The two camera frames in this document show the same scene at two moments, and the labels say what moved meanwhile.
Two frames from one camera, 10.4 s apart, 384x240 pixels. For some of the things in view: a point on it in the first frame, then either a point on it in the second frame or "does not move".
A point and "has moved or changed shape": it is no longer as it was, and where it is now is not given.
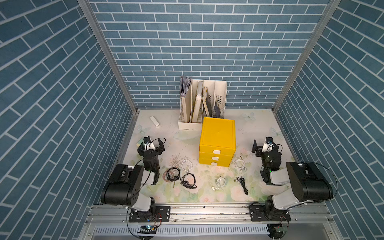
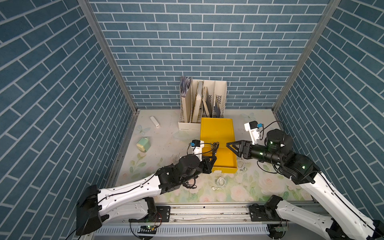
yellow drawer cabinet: x=217 y=144 does not move
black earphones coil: x=188 y=181 does not move
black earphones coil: x=174 y=178 has moved or changed shape
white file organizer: x=200 y=99 does not move
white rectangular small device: x=157 y=125 does not move
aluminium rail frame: x=307 y=222 does not move
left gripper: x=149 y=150 -> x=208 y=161
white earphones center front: x=221 y=182 does not move
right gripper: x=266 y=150 -> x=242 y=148
